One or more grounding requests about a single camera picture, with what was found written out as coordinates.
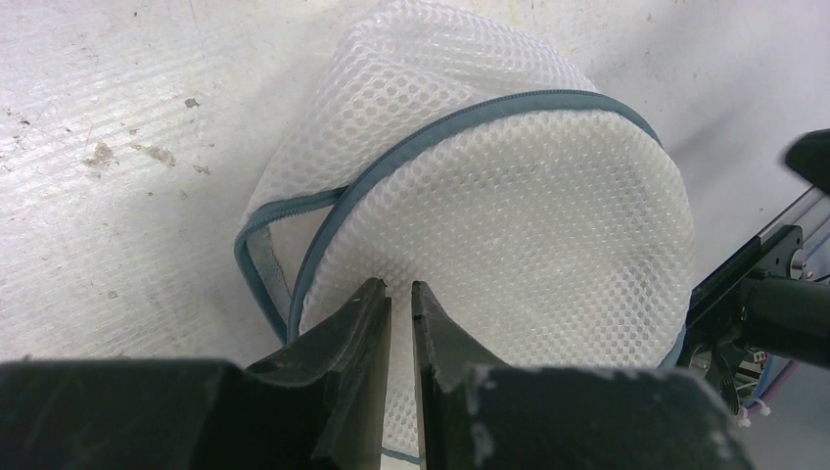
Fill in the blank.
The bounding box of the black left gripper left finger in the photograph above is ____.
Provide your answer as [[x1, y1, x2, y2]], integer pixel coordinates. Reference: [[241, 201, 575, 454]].
[[1, 278, 392, 469]]

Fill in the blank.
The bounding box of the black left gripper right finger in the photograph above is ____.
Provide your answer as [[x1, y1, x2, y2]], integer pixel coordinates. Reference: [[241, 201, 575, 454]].
[[411, 281, 753, 469]]

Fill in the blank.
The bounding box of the white mesh laundry bag blue zipper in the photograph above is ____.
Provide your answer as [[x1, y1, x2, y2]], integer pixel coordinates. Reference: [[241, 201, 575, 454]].
[[235, 1, 694, 464]]

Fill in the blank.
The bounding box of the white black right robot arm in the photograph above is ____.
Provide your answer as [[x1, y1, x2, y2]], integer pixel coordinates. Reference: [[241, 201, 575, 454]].
[[677, 129, 829, 425]]

